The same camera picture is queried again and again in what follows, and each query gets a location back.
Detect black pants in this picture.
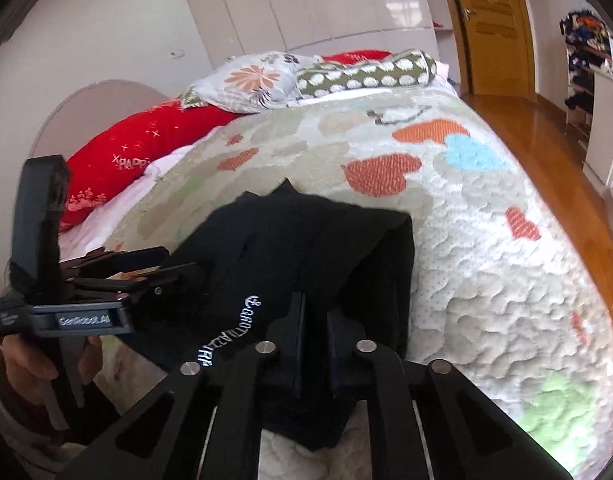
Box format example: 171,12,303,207
124,182,415,451

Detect left hand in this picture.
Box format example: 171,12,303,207
0,332,104,406

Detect white pink bed sheet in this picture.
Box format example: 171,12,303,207
59,127,226,261

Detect red long pillow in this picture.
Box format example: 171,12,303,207
60,100,239,232

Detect heart patterned quilt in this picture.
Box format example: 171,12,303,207
92,84,613,480

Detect pink headboard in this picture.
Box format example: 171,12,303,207
30,79,169,159

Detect floral white pillow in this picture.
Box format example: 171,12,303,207
180,51,323,114

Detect white wardrobe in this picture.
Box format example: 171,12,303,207
187,0,461,82

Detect white shelf unit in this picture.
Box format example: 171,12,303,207
583,67,613,219

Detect green white patterned bolster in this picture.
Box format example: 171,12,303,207
296,50,437,99

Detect shoe rack with clothes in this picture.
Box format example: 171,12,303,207
559,9,613,141

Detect wooden door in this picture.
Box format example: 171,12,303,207
456,0,535,100

